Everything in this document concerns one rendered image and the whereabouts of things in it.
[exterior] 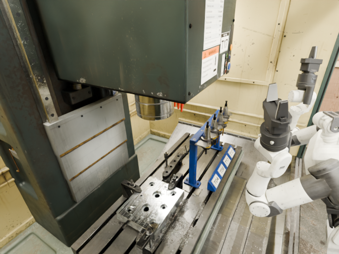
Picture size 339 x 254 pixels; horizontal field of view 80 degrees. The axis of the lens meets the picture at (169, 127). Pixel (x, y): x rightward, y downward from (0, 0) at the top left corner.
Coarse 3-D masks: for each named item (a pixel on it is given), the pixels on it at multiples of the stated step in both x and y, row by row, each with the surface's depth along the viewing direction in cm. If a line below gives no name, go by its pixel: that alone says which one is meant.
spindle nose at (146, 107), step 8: (136, 96) 78; (136, 104) 80; (144, 104) 76; (152, 104) 76; (160, 104) 76; (168, 104) 78; (144, 112) 78; (152, 112) 77; (160, 112) 78; (168, 112) 80; (152, 120) 80
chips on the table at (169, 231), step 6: (186, 204) 114; (204, 204) 115; (180, 210) 111; (186, 210) 110; (180, 216) 107; (198, 216) 108; (174, 222) 104; (180, 222) 104; (168, 228) 102; (174, 228) 101; (180, 228) 101; (192, 228) 101; (168, 234) 98; (174, 234) 98; (180, 234) 98; (186, 234) 98; (186, 240) 96; (180, 246) 94
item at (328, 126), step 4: (324, 112) 83; (328, 112) 84; (332, 112) 82; (332, 116) 78; (336, 116) 78; (332, 120) 78; (336, 120) 77; (328, 124) 79; (332, 124) 78; (336, 124) 78; (328, 128) 80; (332, 128) 78; (336, 128) 79; (328, 132) 81; (332, 132) 80; (336, 132) 79
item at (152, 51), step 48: (48, 0) 72; (96, 0) 62; (144, 0) 54; (192, 0) 51; (48, 48) 85; (96, 48) 70; (144, 48) 60; (192, 48) 57; (144, 96) 69; (192, 96) 64
